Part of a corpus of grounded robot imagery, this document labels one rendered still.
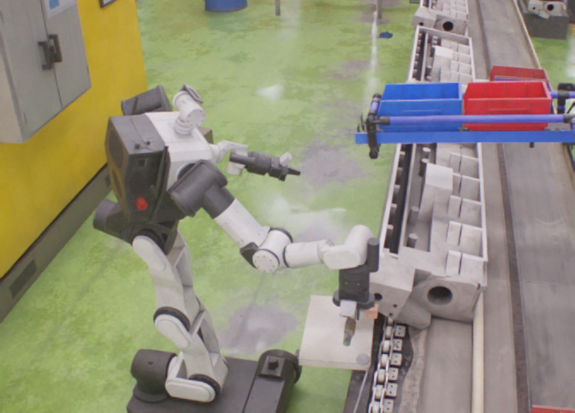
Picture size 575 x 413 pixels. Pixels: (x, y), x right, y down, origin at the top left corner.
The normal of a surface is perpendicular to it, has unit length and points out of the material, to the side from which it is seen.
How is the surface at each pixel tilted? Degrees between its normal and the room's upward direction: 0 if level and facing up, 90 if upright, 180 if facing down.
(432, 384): 0
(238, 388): 0
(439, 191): 46
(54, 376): 0
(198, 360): 90
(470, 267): 22
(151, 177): 103
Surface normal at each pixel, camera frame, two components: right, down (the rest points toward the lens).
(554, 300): -0.05, -0.84
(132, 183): 0.47, 0.63
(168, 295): -0.23, 0.53
